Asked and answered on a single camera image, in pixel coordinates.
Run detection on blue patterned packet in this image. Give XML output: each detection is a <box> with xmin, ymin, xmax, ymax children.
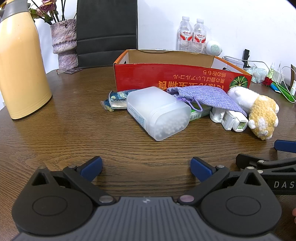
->
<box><xmin>100</xmin><ymin>90</ymin><xmax>133</xmax><ymax>112</ymax></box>

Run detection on green pen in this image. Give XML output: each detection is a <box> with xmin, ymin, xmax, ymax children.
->
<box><xmin>269</xmin><ymin>82</ymin><xmax>296</xmax><ymax>103</ymax></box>

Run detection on translucent cotton swab box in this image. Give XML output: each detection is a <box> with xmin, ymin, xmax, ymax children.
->
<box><xmin>126</xmin><ymin>86</ymin><xmax>192</xmax><ymax>141</ymax></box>

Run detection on red cardboard box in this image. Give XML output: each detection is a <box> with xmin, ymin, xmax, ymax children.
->
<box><xmin>113</xmin><ymin>49</ymin><xmax>252</xmax><ymax>93</ymax></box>

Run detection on white and yellow plush toy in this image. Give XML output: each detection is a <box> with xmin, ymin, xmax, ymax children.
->
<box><xmin>227</xmin><ymin>88</ymin><xmax>280</xmax><ymax>141</ymax></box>

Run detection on white cable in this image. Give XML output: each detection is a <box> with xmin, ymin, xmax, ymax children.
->
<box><xmin>246</xmin><ymin>61</ymin><xmax>296</xmax><ymax>102</ymax></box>

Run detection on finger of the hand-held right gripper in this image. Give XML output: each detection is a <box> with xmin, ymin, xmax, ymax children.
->
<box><xmin>274</xmin><ymin>140</ymin><xmax>296</xmax><ymax>154</ymax></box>
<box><xmin>236</xmin><ymin>153</ymin><xmax>296</xmax><ymax>174</ymax></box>

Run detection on white plastic device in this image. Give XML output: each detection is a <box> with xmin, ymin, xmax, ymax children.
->
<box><xmin>210</xmin><ymin>108</ymin><xmax>248</xmax><ymax>132</ymax></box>

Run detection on crumpled clear plastic wrap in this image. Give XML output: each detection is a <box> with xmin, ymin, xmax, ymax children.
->
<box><xmin>245</xmin><ymin>66</ymin><xmax>269</xmax><ymax>84</ymax></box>

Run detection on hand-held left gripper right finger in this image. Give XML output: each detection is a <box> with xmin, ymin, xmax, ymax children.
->
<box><xmin>178</xmin><ymin>157</ymin><xmax>270</xmax><ymax>205</ymax></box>

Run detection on dried flowers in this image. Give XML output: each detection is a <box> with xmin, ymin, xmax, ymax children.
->
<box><xmin>28</xmin><ymin>0</ymin><xmax>70</xmax><ymax>25</ymax></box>

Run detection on yellow thermos jug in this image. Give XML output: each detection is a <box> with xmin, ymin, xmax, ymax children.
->
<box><xmin>0</xmin><ymin>0</ymin><xmax>53</xmax><ymax>120</ymax></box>

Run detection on clear water bottle red label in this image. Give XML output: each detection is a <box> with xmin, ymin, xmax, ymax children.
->
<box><xmin>193</xmin><ymin>19</ymin><xmax>207</xmax><ymax>55</ymax></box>
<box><xmin>178</xmin><ymin>16</ymin><xmax>193</xmax><ymax>52</ymax></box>

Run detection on green tissue pack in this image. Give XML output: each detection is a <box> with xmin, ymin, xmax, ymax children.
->
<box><xmin>189</xmin><ymin>108</ymin><xmax>213</xmax><ymax>122</ymax></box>

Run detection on purple woven pouch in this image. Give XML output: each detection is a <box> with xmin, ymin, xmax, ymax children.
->
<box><xmin>166</xmin><ymin>85</ymin><xmax>247</xmax><ymax>116</ymax></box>

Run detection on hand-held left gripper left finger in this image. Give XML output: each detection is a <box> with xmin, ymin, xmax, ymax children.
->
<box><xmin>31</xmin><ymin>156</ymin><xmax>116</xmax><ymax>205</ymax></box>

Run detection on purple stone vase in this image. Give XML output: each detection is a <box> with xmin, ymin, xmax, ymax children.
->
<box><xmin>50</xmin><ymin>19</ymin><xmax>79</xmax><ymax>70</ymax></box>

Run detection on white plastic container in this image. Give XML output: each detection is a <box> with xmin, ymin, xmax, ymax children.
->
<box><xmin>223</xmin><ymin>56</ymin><xmax>244</xmax><ymax>69</ymax></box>

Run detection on white robot speaker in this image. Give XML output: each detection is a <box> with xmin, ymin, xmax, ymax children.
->
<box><xmin>205</xmin><ymin>40</ymin><xmax>223</xmax><ymax>55</ymax></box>

